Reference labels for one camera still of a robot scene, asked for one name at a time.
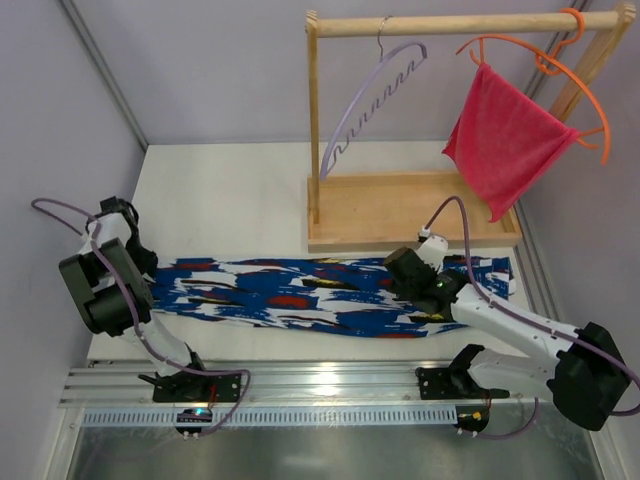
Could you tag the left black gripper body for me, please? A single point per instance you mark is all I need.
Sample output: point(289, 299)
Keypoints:
point(145, 260)

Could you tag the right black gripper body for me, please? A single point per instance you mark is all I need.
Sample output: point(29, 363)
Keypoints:
point(400, 261)

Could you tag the blue patterned trousers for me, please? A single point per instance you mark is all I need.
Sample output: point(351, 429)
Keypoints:
point(341, 296)

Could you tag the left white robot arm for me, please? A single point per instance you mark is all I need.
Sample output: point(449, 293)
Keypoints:
point(108, 280)

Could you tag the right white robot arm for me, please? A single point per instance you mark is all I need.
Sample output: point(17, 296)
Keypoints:
point(581, 369)

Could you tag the lilac clothes hanger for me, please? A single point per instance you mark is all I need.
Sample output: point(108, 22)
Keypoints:
point(343, 136)

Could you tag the orange clothes hanger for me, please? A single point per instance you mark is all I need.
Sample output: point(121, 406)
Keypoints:
point(548, 64)

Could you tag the wooden clothes rack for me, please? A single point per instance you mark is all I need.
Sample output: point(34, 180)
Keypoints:
point(376, 211)

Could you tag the pink cloth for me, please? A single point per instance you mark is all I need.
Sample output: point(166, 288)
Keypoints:
point(503, 142)

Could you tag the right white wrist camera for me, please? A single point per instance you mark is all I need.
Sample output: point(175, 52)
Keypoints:
point(433, 248)

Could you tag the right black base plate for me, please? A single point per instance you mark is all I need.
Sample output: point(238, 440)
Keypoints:
point(451, 384)

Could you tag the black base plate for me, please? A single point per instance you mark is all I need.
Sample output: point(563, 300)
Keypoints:
point(451, 384)
point(200, 386)

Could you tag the slotted cable duct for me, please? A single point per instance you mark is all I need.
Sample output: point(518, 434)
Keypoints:
point(271, 416)

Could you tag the aluminium mounting rail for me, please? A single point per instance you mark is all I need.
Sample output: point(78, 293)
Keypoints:
point(116, 383)

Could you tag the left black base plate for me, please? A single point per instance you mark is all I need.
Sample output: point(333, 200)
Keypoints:
point(200, 386)

